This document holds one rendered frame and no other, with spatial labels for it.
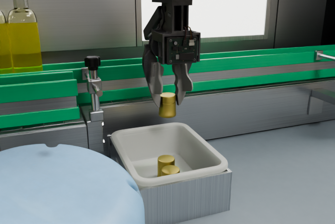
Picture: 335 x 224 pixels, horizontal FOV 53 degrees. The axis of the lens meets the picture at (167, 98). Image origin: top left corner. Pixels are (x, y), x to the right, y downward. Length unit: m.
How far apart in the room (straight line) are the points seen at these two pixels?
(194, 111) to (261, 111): 0.20
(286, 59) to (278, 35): 0.23
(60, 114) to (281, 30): 0.79
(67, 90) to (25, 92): 0.07
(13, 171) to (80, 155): 0.05
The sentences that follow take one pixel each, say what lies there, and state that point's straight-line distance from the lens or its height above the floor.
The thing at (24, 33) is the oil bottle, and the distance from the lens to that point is 0.76.
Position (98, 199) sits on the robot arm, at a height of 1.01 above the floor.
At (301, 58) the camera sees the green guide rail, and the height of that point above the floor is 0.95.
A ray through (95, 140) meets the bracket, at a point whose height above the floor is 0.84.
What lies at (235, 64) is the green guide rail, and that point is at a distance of 0.89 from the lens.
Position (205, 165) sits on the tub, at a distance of 0.67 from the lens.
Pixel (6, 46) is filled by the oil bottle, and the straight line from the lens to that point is 0.76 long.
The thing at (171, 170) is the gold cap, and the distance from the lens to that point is 0.63.
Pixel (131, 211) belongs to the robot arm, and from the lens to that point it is 0.22.
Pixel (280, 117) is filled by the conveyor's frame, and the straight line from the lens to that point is 1.00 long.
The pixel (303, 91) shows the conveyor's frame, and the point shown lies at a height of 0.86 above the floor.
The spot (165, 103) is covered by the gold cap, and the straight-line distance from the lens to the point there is 0.67.
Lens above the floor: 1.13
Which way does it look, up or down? 18 degrees down
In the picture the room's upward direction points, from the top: straight up
